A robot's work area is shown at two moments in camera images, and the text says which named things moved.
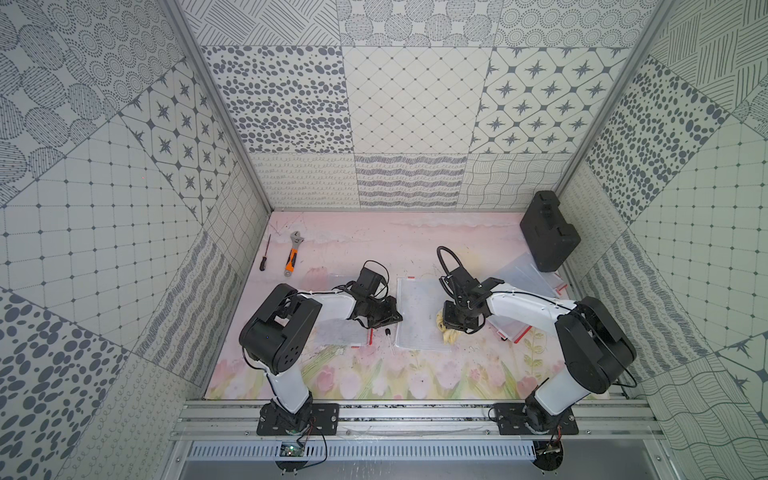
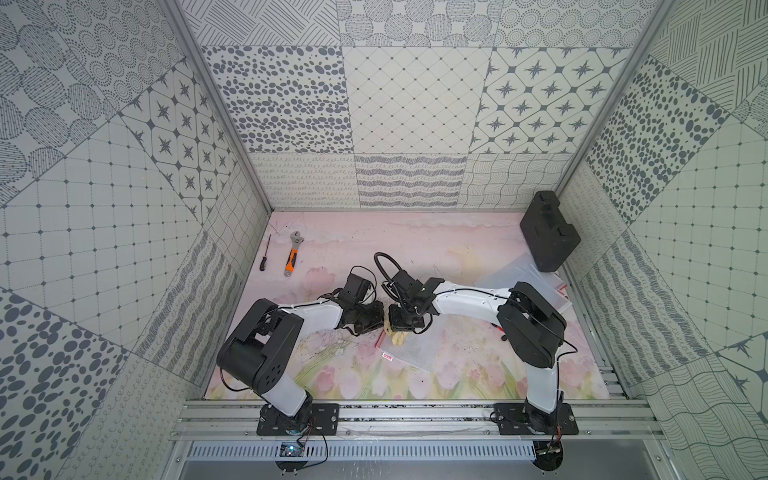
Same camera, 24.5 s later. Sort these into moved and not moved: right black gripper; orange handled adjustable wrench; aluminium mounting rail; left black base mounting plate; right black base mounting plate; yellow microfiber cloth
Moved: right black gripper; yellow microfiber cloth
Not moved: right black base mounting plate; aluminium mounting rail; orange handled adjustable wrench; left black base mounting plate
